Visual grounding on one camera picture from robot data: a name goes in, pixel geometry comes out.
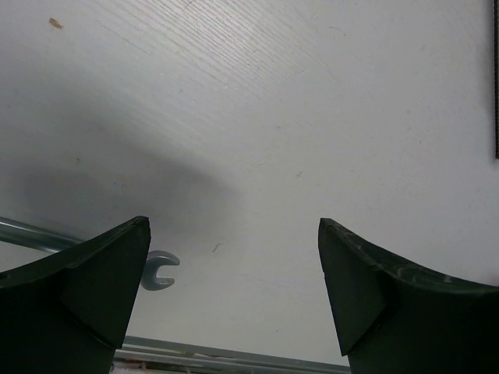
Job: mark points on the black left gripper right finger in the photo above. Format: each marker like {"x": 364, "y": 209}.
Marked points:
{"x": 392, "y": 315}

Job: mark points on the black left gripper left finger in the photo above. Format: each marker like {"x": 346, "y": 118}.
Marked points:
{"x": 69, "y": 312}

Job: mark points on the aluminium table frame rail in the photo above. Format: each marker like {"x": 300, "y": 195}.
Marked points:
{"x": 152, "y": 355}

